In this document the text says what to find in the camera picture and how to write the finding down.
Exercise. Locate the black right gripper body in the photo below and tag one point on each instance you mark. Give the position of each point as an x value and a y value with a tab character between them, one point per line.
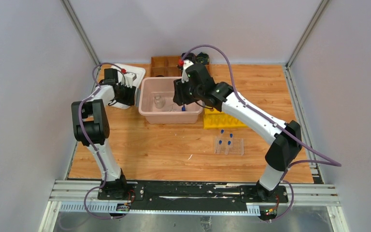
186	94

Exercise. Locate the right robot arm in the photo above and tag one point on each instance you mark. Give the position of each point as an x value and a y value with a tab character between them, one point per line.
284	138

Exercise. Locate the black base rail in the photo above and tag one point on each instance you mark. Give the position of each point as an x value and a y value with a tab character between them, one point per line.
189	198

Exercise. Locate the white plastic bin lid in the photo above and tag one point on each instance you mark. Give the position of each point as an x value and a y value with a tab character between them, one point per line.
113	76

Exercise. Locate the clear plastic bag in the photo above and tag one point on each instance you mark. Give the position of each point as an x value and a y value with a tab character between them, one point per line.
237	146

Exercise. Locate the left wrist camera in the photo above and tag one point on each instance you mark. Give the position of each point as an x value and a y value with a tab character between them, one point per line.
128	79

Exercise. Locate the small glass beaker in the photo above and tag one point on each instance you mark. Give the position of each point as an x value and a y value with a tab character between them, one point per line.
159	101

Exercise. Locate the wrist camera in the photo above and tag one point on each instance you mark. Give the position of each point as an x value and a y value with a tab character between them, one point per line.
128	79
183	65

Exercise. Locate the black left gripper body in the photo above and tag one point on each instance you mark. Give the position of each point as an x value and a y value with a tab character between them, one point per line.
127	94

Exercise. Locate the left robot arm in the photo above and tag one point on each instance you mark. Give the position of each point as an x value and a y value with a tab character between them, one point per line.
92	129

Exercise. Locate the yellow test tube rack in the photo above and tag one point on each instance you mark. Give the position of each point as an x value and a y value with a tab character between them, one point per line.
213	119

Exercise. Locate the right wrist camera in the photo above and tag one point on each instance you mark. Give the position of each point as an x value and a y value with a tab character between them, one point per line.
183	65

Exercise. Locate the pink plastic storage bin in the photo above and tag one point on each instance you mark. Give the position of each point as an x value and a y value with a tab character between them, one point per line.
155	116

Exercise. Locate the wooden compartment tray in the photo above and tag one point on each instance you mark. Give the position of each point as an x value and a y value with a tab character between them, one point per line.
163	71

